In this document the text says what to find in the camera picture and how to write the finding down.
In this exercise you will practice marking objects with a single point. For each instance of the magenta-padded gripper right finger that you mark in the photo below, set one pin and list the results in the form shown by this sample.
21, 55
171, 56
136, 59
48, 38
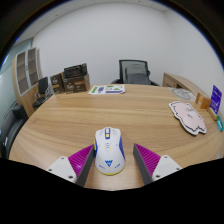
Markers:
148, 160

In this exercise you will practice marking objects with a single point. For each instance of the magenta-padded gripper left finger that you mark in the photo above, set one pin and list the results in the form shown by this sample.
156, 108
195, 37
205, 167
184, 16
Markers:
80, 163

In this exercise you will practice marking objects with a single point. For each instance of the white blue yellow computer mouse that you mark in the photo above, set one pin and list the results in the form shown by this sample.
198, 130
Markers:
109, 151

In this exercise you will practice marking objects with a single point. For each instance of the pink pig-shaped mouse pad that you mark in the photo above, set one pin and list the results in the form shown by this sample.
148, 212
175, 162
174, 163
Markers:
188, 117

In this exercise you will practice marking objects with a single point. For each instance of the dark leather armchair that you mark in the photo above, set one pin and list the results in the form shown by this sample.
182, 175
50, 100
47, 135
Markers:
11, 126

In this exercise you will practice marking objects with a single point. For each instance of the large dark brown carton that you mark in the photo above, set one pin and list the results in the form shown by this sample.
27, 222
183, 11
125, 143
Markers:
77, 85

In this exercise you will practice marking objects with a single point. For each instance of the green and blue printed leaflet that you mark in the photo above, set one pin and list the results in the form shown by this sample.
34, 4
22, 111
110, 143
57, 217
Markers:
107, 89

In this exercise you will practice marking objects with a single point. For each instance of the small yellowish box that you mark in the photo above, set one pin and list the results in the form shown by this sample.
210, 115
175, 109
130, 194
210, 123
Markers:
212, 113

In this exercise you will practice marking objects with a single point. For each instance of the small teal box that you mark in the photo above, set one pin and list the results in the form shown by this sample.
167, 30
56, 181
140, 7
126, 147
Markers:
220, 123

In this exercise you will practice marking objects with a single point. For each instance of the small black chair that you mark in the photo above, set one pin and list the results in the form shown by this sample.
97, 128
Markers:
42, 90

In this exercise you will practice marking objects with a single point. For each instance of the small dark brown carton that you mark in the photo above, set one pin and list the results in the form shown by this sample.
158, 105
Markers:
57, 83

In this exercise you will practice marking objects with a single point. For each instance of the black mesh office chair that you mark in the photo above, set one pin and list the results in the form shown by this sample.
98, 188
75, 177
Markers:
135, 71

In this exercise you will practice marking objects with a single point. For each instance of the purple printed card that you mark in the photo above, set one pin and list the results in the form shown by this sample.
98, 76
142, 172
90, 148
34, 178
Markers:
216, 99

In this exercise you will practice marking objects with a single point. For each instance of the black box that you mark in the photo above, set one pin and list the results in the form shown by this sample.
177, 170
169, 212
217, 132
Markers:
75, 70

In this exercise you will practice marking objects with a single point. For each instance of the wooden shelf unit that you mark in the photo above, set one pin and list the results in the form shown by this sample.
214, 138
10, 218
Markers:
26, 75

